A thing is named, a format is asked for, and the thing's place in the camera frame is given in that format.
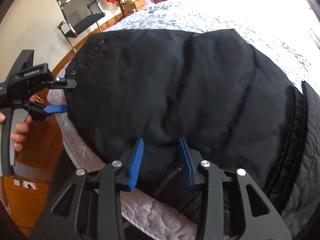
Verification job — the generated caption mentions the stacked cardboard boxes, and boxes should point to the stacked cardboard boxes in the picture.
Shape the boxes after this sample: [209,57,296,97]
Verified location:
[123,0,146,15]

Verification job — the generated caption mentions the black quilted pants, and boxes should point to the black quilted pants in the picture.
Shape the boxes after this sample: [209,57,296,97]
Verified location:
[63,28,320,238]

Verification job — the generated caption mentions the black chrome cantilever chair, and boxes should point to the black chrome cantilever chair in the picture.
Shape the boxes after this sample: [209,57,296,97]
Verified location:
[56,0,105,53]

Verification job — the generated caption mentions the person's left hand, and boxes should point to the person's left hand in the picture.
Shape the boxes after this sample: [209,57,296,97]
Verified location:
[10,115,33,152]

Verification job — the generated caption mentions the grey patterned quilted bedspread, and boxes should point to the grey patterned quilted bedspread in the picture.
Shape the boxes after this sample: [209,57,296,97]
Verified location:
[48,0,319,239]

